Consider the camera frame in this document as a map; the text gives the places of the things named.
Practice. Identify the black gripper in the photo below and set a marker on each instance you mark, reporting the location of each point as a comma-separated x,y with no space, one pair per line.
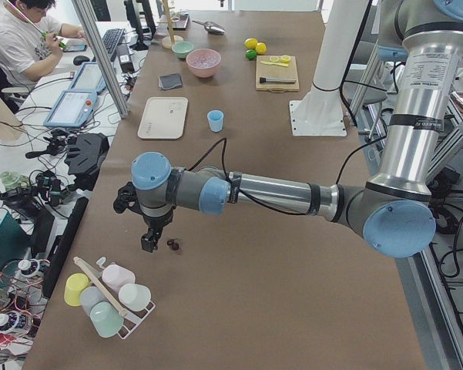
157,223

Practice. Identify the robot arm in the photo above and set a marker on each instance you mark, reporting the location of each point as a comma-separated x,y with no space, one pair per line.
391,210

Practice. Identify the pink plastic cup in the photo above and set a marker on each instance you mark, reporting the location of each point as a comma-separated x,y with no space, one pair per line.
115,276

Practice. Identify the white plastic cup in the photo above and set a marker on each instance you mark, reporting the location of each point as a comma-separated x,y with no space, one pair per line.
135,297

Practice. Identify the grey plastic cup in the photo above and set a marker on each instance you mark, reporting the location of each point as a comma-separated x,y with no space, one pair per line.
90,297

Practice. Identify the yellow plastic cup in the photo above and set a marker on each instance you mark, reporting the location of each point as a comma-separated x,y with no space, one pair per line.
74,286

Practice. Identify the mint green plastic cup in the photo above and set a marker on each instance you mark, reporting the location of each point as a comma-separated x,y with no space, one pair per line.
106,319

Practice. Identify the light blue plastic cup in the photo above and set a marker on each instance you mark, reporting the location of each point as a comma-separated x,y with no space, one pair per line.
215,120

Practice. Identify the pink bowl of ice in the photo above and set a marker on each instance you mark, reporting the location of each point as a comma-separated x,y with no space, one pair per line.
203,63

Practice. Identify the wooden cup tree stand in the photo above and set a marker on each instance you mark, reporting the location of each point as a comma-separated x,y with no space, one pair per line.
172,38

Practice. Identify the metal ice scoop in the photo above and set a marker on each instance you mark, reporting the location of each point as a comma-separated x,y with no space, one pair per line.
211,27

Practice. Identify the dark red cherry pair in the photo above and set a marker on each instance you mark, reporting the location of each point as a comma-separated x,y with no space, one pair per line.
173,244

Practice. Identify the cream rabbit serving tray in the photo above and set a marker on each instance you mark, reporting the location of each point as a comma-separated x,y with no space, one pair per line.
163,118

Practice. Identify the blue teach pendant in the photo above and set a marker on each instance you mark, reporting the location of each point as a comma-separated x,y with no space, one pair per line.
72,109
89,76

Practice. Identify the grey folded cloth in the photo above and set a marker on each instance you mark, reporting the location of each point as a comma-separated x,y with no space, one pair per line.
170,81

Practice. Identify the mint green bowl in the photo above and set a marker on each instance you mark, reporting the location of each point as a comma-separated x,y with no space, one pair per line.
182,49

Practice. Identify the steel muddler black tip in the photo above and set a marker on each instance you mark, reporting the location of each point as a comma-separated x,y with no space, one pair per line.
264,80

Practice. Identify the black computer mouse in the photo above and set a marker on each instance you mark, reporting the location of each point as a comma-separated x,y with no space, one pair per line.
80,59

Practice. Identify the wooden cutting board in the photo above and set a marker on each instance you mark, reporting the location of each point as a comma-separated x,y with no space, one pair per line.
276,72

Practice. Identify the black keyboard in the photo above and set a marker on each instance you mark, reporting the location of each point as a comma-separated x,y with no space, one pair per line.
112,38

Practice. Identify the green lime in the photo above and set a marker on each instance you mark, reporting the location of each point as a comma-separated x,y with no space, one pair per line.
251,54

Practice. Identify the yellow plastic knife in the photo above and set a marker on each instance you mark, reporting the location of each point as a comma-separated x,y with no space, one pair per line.
269,63

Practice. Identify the yellow lemon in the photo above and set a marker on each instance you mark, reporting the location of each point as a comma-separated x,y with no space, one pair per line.
250,43
260,48

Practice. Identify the lemon half slice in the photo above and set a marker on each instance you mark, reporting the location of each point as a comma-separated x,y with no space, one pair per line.
284,59

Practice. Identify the person in white shirt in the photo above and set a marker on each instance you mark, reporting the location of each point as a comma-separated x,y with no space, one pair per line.
30,40

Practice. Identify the wooden rack handle bar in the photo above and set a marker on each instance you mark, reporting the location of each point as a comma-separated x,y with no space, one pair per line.
93,276

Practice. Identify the white wire cup rack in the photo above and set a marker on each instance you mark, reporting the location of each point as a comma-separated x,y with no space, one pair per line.
134,318

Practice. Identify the black plastic bracket part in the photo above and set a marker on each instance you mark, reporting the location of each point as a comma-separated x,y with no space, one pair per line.
85,154

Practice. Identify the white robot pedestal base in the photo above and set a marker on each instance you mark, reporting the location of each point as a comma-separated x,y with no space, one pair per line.
320,112

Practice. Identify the aluminium frame post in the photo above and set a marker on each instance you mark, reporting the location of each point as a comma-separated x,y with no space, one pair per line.
87,17

